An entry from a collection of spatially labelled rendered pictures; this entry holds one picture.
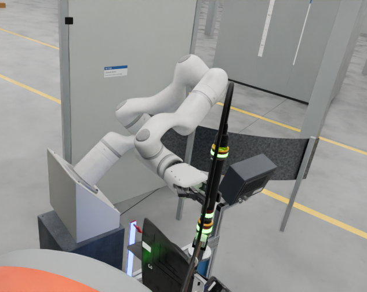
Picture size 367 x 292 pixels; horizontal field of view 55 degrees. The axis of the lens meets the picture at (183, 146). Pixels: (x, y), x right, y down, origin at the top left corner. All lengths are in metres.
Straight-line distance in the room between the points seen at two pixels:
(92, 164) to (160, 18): 1.64
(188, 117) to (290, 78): 5.97
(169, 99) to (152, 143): 0.46
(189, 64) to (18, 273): 1.25
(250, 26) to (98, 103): 4.85
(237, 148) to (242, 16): 4.69
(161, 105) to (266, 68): 5.76
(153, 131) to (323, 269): 2.49
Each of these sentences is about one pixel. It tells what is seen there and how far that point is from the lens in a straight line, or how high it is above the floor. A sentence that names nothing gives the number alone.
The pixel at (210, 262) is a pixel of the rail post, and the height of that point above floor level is 0.68.
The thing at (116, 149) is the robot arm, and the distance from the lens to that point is 1.59.
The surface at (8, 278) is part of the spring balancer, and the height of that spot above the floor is 1.96.
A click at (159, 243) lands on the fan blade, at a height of 1.41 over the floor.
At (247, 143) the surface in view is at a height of 0.87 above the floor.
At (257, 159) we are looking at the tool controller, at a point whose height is 1.25.
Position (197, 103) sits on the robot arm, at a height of 1.68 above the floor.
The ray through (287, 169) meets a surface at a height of 0.66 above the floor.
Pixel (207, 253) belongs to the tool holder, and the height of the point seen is 1.33.
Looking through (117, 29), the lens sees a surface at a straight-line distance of 2.74.
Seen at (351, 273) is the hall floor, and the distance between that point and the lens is 3.40.
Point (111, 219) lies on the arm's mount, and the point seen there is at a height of 1.00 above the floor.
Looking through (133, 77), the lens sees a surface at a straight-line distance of 2.92.
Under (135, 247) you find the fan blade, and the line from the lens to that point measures 1.31.
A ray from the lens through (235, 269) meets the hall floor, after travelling 3.00.
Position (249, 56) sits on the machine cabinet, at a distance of 7.28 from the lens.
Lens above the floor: 2.09
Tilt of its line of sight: 27 degrees down
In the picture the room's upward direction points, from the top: 8 degrees clockwise
